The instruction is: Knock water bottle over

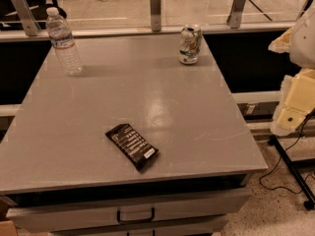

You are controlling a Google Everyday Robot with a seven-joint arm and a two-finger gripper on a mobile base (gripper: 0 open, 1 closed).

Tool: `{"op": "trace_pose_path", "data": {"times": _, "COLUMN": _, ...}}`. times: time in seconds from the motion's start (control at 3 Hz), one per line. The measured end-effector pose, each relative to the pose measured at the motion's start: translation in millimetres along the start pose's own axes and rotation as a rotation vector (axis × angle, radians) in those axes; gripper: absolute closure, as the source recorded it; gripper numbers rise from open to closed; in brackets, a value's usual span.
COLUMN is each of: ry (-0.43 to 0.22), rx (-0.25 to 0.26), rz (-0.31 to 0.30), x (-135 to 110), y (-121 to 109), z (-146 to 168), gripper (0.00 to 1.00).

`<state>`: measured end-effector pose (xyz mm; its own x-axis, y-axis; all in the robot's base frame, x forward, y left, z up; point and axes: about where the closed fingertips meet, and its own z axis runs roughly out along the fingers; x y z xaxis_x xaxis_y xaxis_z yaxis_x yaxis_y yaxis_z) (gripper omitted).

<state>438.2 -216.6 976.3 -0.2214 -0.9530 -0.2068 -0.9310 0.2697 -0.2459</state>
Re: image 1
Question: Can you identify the black snack bar wrapper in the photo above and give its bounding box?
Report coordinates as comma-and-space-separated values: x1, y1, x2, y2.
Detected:
105, 124, 158, 171

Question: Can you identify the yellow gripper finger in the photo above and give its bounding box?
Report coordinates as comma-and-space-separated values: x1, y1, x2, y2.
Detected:
270, 68, 315, 136

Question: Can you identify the grey cabinet drawer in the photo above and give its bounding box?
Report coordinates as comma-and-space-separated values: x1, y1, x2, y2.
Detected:
7, 188, 251, 233

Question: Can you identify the black drawer handle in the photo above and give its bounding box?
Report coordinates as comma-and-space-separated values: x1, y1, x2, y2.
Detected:
116, 207, 156, 225

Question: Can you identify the clear plastic water bottle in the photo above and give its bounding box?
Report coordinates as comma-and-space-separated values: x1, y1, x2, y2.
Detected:
45, 7, 83, 77

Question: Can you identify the left metal rail bracket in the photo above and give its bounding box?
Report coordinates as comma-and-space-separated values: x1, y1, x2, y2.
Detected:
11, 0, 40, 36

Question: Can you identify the metal rail bracket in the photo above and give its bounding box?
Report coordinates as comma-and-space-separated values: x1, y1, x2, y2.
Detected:
150, 0, 161, 31
226, 0, 246, 29
11, 0, 40, 36

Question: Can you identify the black stand leg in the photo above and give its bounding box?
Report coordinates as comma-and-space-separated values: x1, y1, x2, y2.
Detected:
268, 135, 315, 210

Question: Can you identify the right metal rail bracket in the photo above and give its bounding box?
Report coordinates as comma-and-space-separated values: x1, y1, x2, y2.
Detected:
226, 0, 246, 29

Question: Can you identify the white green soda can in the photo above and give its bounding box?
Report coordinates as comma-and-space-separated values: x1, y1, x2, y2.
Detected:
179, 25, 202, 65

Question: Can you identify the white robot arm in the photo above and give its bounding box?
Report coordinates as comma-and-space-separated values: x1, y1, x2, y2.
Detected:
268, 8, 315, 136

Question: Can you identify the middle metal rail bracket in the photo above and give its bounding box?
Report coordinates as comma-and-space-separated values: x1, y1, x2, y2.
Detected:
150, 0, 161, 31

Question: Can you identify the black cable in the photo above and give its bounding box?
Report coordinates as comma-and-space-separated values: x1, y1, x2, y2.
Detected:
258, 108, 315, 195

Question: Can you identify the lower cabinet drawer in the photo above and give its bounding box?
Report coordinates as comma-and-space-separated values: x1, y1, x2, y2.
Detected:
49, 215, 228, 236

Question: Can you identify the black office chair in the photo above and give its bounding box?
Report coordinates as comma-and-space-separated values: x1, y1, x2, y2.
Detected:
0, 0, 67, 30

